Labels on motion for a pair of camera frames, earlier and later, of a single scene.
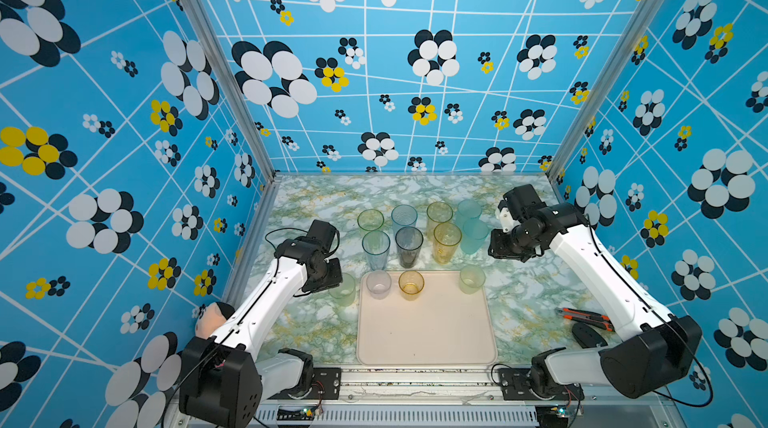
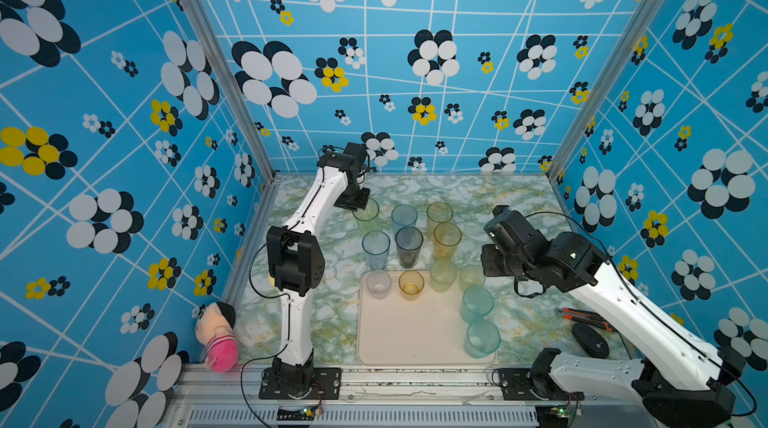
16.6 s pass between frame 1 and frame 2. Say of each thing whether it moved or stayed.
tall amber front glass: stayed
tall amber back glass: stayed
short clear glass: stayed
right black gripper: moved
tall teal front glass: moved
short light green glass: moved
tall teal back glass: moved
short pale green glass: stayed
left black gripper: moved
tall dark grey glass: stayed
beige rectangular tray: stayed
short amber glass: stayed
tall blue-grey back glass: stayed
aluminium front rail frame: stayed
